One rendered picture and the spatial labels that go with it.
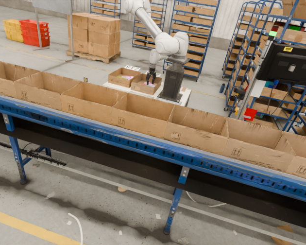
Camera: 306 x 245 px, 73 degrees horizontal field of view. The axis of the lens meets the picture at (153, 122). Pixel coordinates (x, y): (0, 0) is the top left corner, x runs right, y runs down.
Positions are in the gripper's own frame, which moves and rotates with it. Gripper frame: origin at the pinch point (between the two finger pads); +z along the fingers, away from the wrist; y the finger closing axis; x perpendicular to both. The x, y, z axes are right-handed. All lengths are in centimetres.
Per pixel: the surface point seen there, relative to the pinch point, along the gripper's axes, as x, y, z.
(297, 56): 134, -26, -70
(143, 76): -17.9, -2.3, -2.0
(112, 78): -22.4, 40.9, -2.4
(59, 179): 21, 127, 79
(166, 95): 35.7, 5.8, 0.8
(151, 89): 22.1, 17.0, -2.8
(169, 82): 36.1, 5.6, -15.3
